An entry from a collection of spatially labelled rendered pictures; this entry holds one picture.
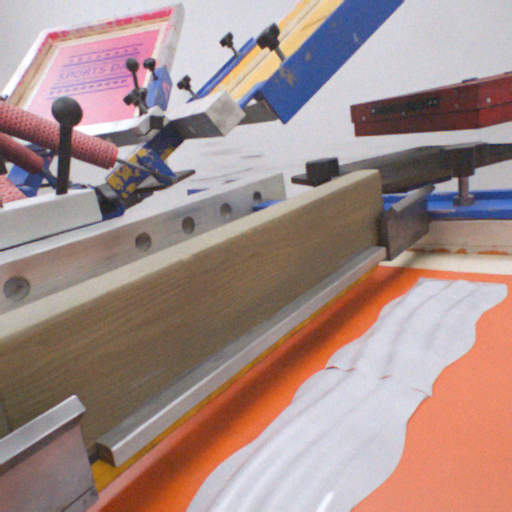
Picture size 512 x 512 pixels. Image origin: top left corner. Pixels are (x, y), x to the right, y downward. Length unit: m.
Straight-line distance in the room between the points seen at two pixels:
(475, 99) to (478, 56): 1.19
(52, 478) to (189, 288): 0.11
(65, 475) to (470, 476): 0.17
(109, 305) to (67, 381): 0.04
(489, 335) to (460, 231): 0.18
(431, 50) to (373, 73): 0.26
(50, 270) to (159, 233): 0.13
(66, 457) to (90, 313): 0.06
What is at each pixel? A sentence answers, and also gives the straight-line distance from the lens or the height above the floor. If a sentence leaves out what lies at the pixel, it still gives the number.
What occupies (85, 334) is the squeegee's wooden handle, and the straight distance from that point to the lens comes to 0.23.
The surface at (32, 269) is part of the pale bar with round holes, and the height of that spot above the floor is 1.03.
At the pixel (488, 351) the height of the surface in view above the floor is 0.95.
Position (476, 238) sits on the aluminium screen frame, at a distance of 0.53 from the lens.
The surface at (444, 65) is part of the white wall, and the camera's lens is 2.35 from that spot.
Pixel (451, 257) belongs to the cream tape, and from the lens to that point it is 0.53.
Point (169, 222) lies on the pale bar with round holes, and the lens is 0.55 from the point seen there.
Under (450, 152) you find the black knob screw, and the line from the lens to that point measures 0.53.
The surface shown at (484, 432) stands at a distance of 0.28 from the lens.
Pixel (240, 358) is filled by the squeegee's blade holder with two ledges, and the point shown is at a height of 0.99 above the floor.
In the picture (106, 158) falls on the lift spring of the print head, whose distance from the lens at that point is 0.94.
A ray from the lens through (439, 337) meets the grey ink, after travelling 0.35.
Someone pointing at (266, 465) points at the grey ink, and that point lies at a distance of 0.26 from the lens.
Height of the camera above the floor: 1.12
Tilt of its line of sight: 17 degrees down
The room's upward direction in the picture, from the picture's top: 10 degrees counter-clockwise
